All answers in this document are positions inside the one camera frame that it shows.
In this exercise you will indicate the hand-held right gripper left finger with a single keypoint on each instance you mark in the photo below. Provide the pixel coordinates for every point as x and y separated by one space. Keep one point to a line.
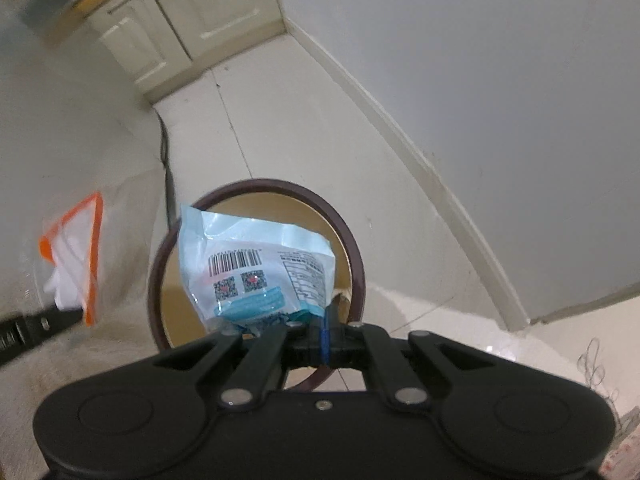
300 347

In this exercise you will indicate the light blue snack packet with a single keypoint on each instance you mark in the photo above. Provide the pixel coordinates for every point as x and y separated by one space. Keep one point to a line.
250 240

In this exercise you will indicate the clear bag with orange trim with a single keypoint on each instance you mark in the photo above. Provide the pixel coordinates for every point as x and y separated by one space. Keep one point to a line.
70 255

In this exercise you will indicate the brown rimmed waste bin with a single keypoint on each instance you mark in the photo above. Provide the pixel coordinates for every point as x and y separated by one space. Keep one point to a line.
290 205

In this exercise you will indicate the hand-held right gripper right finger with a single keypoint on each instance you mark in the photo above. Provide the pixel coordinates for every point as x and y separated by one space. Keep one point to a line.
345 347

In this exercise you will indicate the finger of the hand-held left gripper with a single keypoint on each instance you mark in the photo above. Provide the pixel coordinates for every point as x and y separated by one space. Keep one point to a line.
35 327

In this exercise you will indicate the cream floor cabinet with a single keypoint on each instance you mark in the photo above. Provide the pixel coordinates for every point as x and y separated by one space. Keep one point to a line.
220 5

